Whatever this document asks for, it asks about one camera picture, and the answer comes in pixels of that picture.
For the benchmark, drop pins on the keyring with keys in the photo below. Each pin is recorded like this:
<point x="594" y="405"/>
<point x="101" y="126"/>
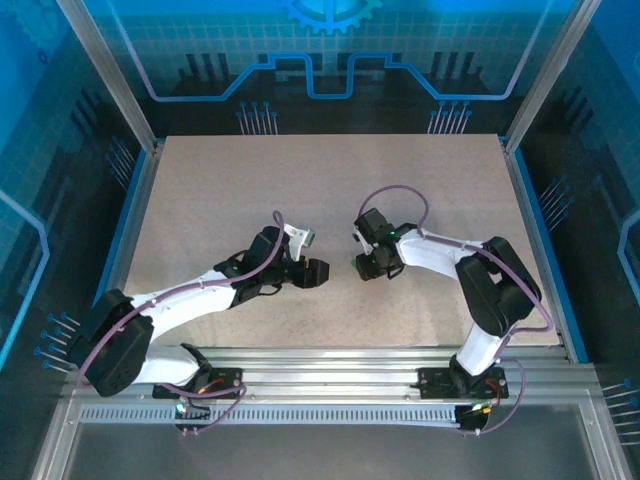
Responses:
<point x="355" y="262"/>

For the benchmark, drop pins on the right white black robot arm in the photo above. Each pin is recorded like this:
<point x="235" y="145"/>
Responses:
<point x="430" y="252"/>

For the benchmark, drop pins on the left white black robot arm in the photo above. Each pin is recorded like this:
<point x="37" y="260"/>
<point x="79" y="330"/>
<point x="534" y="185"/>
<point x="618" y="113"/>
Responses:
<point x="175" y="305"/>

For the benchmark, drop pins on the grey metal front panel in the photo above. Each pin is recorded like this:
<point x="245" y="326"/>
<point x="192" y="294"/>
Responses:
<point x="325" y="450"/>

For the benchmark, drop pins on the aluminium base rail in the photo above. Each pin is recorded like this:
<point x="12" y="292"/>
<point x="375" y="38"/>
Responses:
<point x="325" y="370"/>

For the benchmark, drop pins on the aluminium table side rail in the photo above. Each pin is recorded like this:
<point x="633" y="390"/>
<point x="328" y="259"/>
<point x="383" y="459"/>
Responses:
<point x="527" y="200"/>
<point x="144" y="185"/>

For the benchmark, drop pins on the aluminium frame post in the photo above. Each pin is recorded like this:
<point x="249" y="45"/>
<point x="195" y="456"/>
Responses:
<point x="551" y="75"/>
<point x="112" y="75"/>

